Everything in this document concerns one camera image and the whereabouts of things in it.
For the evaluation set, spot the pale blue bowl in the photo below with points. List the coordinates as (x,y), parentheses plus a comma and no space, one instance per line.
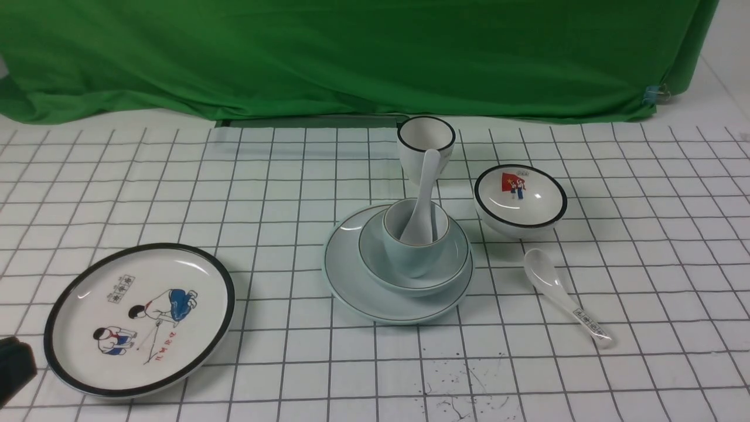
(441,272)

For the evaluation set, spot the plain white ceramic spoon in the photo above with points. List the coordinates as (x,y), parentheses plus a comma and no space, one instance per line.
(419,230)

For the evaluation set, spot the pale blue cup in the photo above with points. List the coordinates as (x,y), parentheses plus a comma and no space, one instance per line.
(414,257)

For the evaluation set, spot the black robot arm with PiPER label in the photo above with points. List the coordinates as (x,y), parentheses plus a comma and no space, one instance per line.
(18,367)

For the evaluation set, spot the pale blue plate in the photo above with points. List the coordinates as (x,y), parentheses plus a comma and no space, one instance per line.
(344,274)

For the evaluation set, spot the black-rimmed white cup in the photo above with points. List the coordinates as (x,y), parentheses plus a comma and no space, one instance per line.
(415,136)

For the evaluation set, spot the black-rimmed illustrated bowl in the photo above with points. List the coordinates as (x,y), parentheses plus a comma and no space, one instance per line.
(519,201)

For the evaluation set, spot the green backdrop cloth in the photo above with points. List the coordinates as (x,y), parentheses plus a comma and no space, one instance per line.
(551,61)

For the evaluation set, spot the black-rimmed illustrated plate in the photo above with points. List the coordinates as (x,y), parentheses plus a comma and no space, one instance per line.
(139,320)

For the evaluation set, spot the blue binder clip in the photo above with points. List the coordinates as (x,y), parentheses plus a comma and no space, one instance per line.
(656,94)

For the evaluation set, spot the white spoon with printed handle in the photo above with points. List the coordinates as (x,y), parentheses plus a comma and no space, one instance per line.
(543,276)

